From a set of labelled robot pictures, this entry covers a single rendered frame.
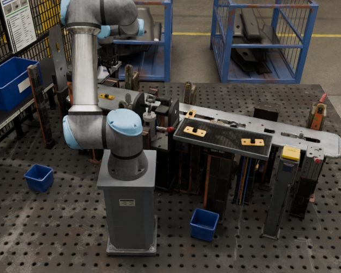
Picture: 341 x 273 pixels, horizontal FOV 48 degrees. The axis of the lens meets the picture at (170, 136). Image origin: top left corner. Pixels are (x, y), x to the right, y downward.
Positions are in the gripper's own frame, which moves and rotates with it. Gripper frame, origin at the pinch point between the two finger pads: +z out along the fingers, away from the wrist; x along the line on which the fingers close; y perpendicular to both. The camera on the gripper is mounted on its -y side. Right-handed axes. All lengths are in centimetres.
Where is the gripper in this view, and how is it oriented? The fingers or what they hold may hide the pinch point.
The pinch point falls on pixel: (102, 79)
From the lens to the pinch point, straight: 199.4
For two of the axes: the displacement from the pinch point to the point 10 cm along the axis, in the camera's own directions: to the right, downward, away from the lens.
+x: 3.7, -4.6, 8.0
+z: -0.8, 8.5, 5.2
